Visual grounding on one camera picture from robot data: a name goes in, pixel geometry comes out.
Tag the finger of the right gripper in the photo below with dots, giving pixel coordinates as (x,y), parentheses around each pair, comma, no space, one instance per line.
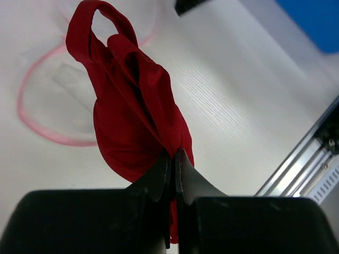
(183,6)

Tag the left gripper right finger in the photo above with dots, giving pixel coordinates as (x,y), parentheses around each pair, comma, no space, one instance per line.
(211,222)

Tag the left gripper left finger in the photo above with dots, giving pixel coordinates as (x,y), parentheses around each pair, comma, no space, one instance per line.
(131,220)

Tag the red bra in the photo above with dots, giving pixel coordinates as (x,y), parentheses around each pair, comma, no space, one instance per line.
(135,115)

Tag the pink trimmed mesh laundry bag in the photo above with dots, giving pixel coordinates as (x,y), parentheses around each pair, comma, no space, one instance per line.
(55,98)

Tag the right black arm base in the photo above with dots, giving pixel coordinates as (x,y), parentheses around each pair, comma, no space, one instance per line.
(327,134)

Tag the blue plastic bin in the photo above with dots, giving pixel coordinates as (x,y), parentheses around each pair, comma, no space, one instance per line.
(318,19)

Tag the slotted grey cable duct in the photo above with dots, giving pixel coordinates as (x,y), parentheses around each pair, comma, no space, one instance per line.
(325,186)

